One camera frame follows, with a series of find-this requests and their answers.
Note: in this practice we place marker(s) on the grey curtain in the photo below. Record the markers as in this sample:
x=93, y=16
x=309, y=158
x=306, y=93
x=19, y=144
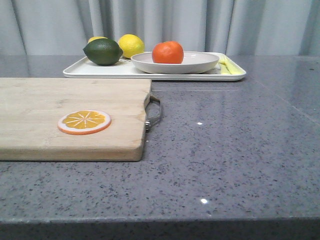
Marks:
x=233, y=27

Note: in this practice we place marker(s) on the yellow lemon right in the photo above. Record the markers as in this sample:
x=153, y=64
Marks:
x=131, y=45

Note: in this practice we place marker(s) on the yellow lemon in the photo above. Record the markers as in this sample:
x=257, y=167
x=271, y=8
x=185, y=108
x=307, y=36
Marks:
x=96, y=38
x=131, y=45

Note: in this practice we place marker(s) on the orange slice coaster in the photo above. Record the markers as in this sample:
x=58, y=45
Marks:
x=84, y=122

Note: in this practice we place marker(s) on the white round plate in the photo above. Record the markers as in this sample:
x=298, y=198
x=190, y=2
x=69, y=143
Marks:
x=193, y=63

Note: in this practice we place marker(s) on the yellow lemon left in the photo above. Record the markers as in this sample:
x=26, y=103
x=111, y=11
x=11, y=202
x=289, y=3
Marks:
x=96, y=38

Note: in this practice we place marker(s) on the metal cutting board handle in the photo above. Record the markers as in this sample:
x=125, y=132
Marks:
x=153, y=112

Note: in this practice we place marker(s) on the dark green lime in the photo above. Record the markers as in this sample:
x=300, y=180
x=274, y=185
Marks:
x=103, y=51

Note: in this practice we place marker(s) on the orange tangerine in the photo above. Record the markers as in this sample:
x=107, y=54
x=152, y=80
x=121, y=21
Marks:
x=169, y=52

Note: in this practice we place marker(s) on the white rectangular tray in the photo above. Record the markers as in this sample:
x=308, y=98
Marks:
x=125, y=69

